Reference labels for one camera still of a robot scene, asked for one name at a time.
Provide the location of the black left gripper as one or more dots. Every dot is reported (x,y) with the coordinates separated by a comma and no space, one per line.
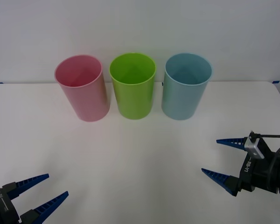
(0,207)

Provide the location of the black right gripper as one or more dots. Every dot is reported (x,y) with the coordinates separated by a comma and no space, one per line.
(256,172)

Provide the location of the pale blue plastic bin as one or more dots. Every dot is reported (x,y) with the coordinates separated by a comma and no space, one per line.
(180,100)

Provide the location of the pink plastic bin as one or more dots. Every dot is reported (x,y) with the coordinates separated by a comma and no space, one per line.
(88,102)

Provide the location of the green plastic bin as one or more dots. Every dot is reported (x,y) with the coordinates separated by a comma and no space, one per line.
(134,100)

